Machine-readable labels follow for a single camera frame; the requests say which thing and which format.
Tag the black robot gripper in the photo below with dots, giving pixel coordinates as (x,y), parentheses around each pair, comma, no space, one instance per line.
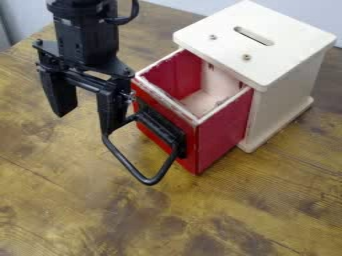
(86,47)

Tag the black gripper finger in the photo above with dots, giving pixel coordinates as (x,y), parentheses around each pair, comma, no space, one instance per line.
(114,99)

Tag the black metal drawer handle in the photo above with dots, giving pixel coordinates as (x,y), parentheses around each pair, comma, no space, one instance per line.
(162,132)

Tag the white wooden cabinet box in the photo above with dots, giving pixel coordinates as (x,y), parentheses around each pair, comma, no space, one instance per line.
(288,50)

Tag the red wooden drawer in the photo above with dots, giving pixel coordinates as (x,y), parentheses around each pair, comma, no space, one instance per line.
(203,100)

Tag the metal screw on cabinet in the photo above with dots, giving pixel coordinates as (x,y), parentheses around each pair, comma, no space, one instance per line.
(246,57)
(213,37)

